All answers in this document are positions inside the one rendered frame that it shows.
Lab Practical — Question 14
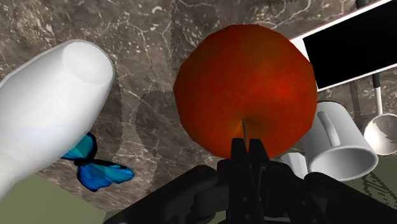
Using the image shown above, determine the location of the white tablet with black screen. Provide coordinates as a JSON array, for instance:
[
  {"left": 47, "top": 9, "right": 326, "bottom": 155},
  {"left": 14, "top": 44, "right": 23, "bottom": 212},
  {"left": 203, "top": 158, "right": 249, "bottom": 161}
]
[{"left": 289, "top": 0, "right": 397, "bottom": 92}]

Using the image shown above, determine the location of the white bottle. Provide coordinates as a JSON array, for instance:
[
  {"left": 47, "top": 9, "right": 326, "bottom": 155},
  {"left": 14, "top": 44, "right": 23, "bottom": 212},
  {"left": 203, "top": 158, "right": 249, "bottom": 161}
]
[{"left": 0, "top": 39, "right": 116, "bottom": 199}]

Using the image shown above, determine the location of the blue butterfly figure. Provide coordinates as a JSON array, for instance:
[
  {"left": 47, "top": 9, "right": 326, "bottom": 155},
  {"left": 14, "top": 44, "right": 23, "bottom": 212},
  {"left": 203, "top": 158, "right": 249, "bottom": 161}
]
[{"left": 60, "top": 132, "right": 136, "bottom": 192}]

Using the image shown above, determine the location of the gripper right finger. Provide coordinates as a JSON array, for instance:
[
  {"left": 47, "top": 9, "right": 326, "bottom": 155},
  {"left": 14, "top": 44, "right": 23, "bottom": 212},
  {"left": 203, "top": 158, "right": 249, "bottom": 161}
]
[{"left": 249, "top": 138, "right": 397, "bottom": 224}]

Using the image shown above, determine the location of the small white block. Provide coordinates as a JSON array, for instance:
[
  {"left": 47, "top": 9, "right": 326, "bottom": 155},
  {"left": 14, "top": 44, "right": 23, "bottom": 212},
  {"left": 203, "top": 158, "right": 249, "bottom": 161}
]
[{"left": 280, "top": 151, "right": 309, "bottom": 179}]

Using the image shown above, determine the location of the white mug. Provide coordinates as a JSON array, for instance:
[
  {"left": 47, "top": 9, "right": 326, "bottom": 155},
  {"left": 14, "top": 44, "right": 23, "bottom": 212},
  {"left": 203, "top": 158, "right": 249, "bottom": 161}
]
[{"left": 299, "top": 101, "right": 379, "bottom": 182}]

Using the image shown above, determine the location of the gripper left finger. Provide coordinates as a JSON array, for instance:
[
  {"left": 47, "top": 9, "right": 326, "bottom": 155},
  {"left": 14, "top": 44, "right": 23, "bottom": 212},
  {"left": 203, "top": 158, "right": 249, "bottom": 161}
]
[{"left": 104, "top": 137, "right": 253, "bottom": 224}]

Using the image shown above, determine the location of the red apple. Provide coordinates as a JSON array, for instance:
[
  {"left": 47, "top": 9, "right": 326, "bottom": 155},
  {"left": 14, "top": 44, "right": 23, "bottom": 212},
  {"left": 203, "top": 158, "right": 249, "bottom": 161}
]
[{"left": 172, "top": 24, "right": 318, "bottom": 160}]

